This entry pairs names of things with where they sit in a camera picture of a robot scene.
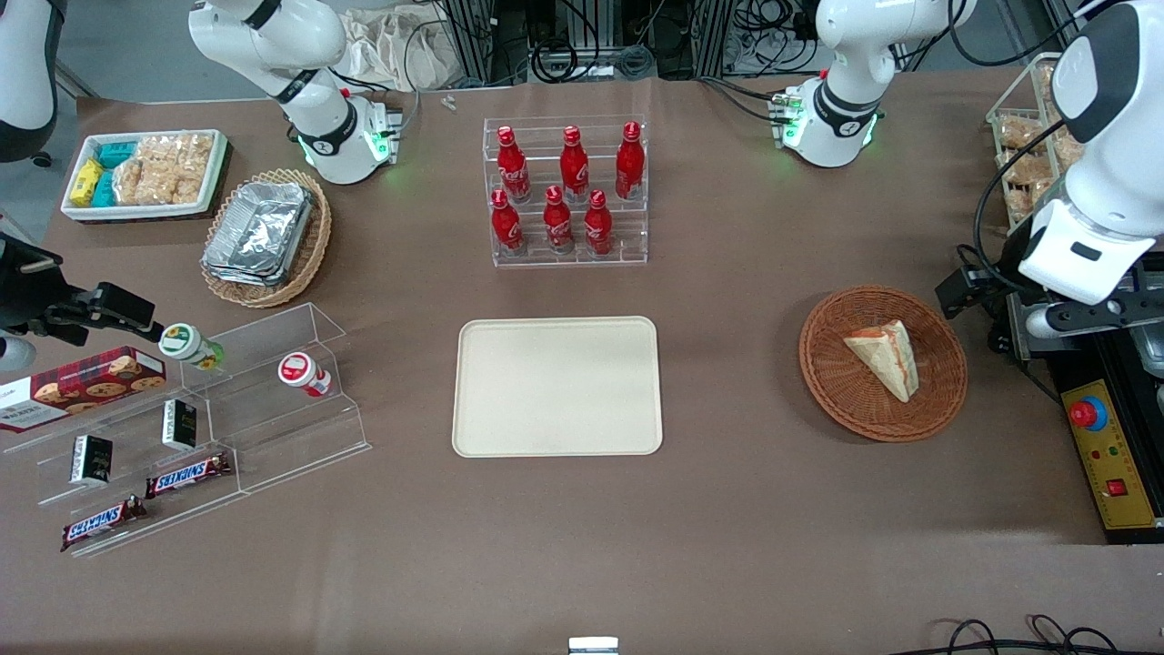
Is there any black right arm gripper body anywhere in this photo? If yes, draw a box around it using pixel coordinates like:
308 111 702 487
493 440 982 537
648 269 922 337
0 233 69 337

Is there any triangular sandwich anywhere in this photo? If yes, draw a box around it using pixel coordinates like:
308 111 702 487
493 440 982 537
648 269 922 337
842 318 921 404

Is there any aluminium foil tray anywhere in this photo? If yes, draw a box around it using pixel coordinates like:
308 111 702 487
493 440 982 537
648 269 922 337
202 180 316 288

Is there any round brown wicker basket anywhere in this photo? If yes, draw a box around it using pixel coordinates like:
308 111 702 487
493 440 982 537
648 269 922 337
798 286 968 444

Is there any oval light wicker basket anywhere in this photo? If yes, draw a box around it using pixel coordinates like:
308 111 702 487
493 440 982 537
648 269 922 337
200 168 334 309

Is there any beige plastic tray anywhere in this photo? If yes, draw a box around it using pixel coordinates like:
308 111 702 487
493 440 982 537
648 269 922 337
452 316 664 459

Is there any green cap drink bottle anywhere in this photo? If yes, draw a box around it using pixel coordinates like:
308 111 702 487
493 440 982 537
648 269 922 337
158 323 226 371

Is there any white rectangular snack bin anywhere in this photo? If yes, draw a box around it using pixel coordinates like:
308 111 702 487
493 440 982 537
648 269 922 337
60 128 229 223

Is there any red cookie box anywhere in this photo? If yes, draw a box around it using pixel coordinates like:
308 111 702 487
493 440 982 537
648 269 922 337
0 346 168 435

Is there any yellow snack packet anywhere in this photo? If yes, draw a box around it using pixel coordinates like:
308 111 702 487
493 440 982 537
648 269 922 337
70 158 106 207

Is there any small black box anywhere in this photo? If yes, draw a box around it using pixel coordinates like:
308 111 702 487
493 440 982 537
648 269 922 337
161 398 199 453
70 434 115 487

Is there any black machine housing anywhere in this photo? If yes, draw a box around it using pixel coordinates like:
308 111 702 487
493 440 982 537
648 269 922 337
1004 264 1164 547

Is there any Snickers chocolate bar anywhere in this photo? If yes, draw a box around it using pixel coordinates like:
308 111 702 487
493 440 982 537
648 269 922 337
60 495 149 554
145 451 234 500

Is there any red cap drink bottle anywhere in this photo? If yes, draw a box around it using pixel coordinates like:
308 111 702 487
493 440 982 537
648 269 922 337
277 351 334 399

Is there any clear acrylic stepped shelf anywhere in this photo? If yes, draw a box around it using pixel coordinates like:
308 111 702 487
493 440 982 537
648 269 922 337
0 302 373 559

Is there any steel pan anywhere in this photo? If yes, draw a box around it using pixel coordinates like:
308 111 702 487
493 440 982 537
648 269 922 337
1128 323 1164 379

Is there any yellow control panel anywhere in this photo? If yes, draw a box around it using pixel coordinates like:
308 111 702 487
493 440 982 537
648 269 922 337
1059 378 1164 534

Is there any brown table cover sheet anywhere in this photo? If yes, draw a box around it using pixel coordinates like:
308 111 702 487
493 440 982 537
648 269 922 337
0 71 1164 655

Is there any clear acrylic bottle rack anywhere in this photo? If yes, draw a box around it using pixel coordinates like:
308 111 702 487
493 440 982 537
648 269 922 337
482 116 649 268

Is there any red cola bottle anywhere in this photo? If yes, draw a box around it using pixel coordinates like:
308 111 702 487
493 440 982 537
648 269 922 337
490 188 527 257
615 121 647 202
583 189 615 257
558 126 590 204
543 186 576 256
496 126 532 204

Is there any beige crumpled cloth bag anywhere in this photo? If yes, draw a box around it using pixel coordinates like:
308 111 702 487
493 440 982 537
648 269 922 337
340 5 466 93

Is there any black machine cable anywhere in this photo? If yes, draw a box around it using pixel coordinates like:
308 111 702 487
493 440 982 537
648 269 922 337
955 242 1060 406

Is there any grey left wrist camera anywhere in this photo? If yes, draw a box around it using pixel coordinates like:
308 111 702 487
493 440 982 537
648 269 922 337
1026 293 1164 343

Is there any white wire basket rack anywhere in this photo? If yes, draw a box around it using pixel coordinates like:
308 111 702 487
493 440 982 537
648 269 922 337
986 53 1076 230

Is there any black looped cable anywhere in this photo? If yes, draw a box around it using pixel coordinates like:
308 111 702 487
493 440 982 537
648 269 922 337
926 616 1125 655

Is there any aluminium frame post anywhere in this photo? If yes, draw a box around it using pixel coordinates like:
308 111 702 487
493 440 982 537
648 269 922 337
441 0 497 88

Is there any black cable bundle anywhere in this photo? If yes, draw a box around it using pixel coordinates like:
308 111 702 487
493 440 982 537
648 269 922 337
529 0 657 85

